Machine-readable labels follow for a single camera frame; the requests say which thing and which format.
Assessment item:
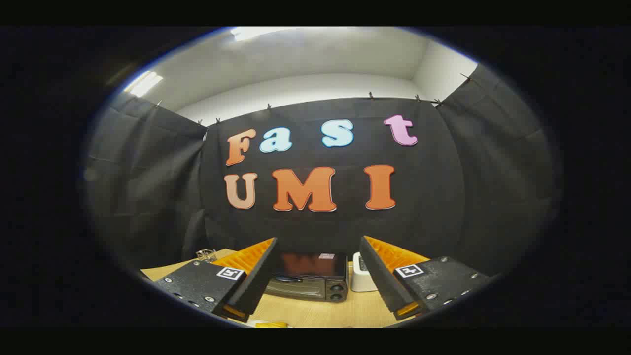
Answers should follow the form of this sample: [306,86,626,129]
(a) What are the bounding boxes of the white countertop appliance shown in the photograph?
[350,252,378,292]

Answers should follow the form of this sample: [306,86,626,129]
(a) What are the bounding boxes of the black toaster oven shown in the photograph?
[265,252,350,303]

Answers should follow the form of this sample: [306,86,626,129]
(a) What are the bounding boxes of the ceiling light panel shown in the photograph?
[230,27,296,42]
[123,71,163,98]

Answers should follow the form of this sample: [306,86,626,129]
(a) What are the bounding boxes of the black backdrop cloth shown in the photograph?
[84,63,560,277]

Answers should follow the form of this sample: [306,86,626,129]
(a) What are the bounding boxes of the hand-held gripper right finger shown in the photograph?
[359,236,493,321]

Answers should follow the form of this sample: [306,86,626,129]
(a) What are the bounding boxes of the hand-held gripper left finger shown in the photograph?
[153,237,279,323]

